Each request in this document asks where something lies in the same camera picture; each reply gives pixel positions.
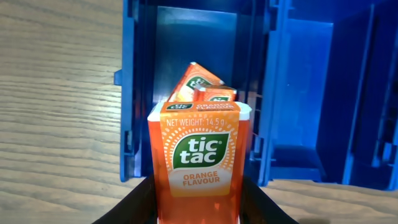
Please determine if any blue tray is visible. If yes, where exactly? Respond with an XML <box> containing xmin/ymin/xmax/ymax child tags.
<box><xmin>113</xmin><ymin>0</ymin><xmax>398</xmax><ymax>192</ymax></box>

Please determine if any orange candy box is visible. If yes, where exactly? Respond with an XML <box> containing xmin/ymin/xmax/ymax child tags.
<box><xmin>147</xmin><ymin>100</ymin><xmax>252</xmax><ymax>224</ymax></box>
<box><xmin>193</xmin><ymin>84</ymin><xmax>238</xmax><ymax>103</ymax></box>
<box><xmin>167</xmin><ymin>61</ymin><xmax>225</xmax><ymax>103</ymax></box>

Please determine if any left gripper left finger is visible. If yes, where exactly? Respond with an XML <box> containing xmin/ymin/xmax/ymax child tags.
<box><xmin>91</xmin><ymin>174</ymin><xmax>159</xmax><ymax>224</ymax></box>

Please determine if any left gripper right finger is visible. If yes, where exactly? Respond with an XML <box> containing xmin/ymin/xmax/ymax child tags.
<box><xmin>238</xmin><ymin>175</ymin><xmax>300</xmax><ymax>224</ymax></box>

